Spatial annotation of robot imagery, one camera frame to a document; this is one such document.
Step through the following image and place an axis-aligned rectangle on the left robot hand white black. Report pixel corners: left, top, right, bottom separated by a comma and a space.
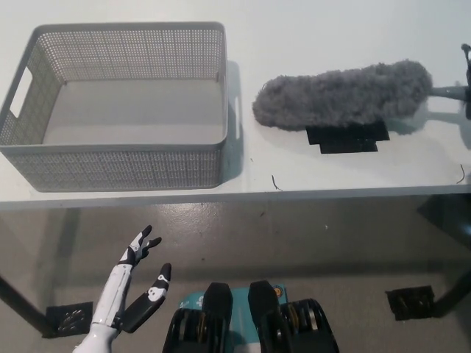
91, 224, 173, 334

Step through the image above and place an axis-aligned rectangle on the right robot hand black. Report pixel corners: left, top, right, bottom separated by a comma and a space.
459, 43, 471, 121

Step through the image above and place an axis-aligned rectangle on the grey fluffy duster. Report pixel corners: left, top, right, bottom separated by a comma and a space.
252, 60, 469, 133

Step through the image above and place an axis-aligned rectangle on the black tape patch on desk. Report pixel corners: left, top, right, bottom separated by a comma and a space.
305, 119, 391, 155

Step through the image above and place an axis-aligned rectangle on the black metal table leg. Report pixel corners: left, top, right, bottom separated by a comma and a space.
433, 271, 471, 319
0, 274, 49, 338

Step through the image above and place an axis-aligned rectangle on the grey perforated plastic basket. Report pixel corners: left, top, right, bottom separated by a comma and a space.
0, 21, 231, 193

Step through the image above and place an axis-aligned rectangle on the dark underdesk frame part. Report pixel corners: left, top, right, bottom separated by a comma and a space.
417, 194, 471, 236

